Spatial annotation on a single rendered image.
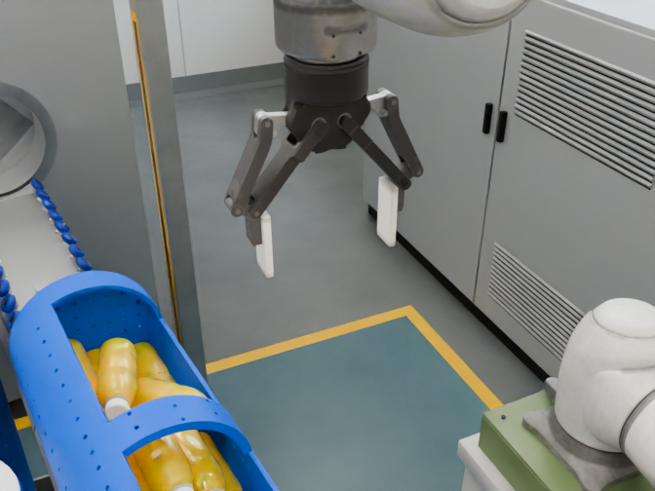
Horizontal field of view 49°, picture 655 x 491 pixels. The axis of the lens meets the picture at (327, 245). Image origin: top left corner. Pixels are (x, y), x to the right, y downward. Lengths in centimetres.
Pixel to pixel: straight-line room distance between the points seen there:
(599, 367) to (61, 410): 82
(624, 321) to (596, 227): 141
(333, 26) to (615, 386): 72
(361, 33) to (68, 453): 80
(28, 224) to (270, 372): 119
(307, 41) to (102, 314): 100
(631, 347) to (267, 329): 228
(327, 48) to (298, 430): 227
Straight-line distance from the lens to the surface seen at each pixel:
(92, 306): 150
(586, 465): 127
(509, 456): 131
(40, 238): 222
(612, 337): 113
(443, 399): 292
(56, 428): 124
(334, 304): 336
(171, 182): 184
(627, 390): 113
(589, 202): 253
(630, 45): 232
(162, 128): 178
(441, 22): 43
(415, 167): 73
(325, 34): 61
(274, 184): 67
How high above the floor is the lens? 201
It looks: 32 degrees down
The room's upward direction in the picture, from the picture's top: straight up
